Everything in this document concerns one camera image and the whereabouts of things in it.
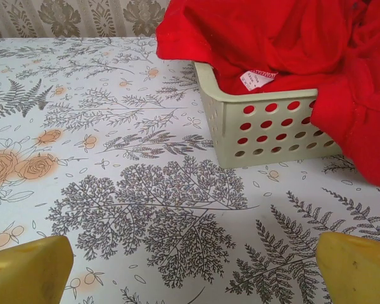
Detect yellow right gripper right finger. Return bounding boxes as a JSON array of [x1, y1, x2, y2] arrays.
[[316, 231, 380, 304]]

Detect pale green perforated plastic basket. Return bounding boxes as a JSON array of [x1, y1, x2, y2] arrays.
[[193, 60, 341, 168]]

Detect floral printed tablecloth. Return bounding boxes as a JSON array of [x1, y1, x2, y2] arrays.
[[0, 37, 380, 304]]

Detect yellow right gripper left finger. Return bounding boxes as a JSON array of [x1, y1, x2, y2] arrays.
[[0, 234, 74, 304]]

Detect red t-shirt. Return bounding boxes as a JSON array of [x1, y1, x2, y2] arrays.
[[155, 0, 380, 191]]

